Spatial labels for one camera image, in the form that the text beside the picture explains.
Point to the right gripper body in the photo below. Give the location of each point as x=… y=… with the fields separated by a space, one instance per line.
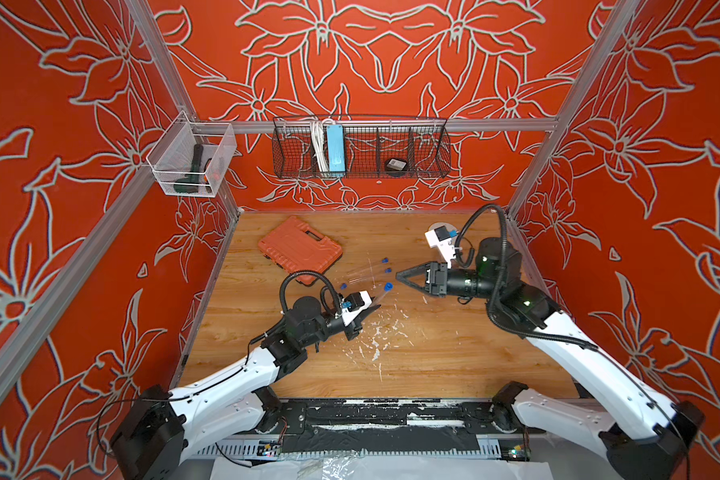
x=443 y=281

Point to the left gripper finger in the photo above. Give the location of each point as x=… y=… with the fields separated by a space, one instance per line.
x=367 y=309
x=369 y=315

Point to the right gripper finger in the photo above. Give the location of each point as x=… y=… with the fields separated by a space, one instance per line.
x=421 y=288
x=414 y=271

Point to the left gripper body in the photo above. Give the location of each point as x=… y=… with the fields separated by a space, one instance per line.
x=349 y=334

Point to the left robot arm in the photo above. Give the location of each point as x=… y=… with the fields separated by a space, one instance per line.
x=162 y=429

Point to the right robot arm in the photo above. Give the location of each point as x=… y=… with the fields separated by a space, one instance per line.
x=640 y=432

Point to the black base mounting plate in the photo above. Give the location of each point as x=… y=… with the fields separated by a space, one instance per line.
x=437 y=426

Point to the orange plastic tool case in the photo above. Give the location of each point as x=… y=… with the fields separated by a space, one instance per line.
x=294 y=245

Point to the light blue box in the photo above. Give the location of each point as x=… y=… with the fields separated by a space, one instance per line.
x=336 y=150

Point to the dark green tool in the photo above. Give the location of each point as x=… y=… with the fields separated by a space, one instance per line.
x=191 y=181

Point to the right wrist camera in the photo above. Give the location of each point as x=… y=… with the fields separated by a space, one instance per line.
x=442 y=237

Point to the black wire basket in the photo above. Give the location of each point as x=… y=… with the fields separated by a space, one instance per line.
x=299 y=146

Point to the clear acrylic wall box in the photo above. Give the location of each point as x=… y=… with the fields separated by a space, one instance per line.
x=191 y=158

